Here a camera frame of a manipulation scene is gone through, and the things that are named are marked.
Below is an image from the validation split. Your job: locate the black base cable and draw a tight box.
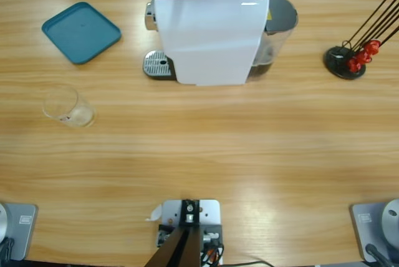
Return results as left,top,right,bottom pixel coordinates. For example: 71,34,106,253
0,237,15,261
365,243,395,267

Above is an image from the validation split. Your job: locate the arm grey base plate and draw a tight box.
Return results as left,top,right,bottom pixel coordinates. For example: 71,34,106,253
0,203,39,261
349,198,399,263

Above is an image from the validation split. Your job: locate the white capsule coffee machine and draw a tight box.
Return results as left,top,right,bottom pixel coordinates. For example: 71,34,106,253
142,0,271,87

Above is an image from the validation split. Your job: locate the clear drinking glass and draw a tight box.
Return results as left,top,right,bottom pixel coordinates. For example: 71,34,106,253
42,85,97,129

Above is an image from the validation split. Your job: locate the clear water tank black lid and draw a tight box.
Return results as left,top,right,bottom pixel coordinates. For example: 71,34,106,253
249,0,299,81

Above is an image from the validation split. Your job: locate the white tape scrap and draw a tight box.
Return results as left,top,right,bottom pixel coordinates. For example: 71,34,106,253
145,204,163,222

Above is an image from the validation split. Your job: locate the teal square plastic tray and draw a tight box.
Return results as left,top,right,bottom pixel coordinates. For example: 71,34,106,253
41,1,122,65

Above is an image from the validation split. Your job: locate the black capsule holder with rods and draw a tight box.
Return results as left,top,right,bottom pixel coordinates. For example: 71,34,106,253
323,0,399,80

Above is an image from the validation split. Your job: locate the red coffee capsule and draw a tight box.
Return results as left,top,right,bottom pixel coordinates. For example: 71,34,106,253
365,39,381,56
356,50,373,64
347,58,362,73

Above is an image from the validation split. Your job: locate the white block with dark post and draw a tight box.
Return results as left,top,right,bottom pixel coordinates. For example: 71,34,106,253
145,198,225,267

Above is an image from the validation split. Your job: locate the black cable at white block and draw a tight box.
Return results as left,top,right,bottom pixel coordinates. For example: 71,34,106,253
199,243,275,267

